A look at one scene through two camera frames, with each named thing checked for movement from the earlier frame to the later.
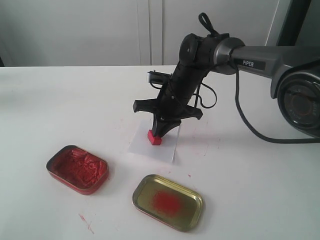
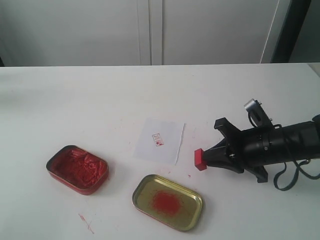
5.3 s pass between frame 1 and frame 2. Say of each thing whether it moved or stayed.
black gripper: moved
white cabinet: stayed
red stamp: moved
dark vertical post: stayed
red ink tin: stayed
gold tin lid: stayed
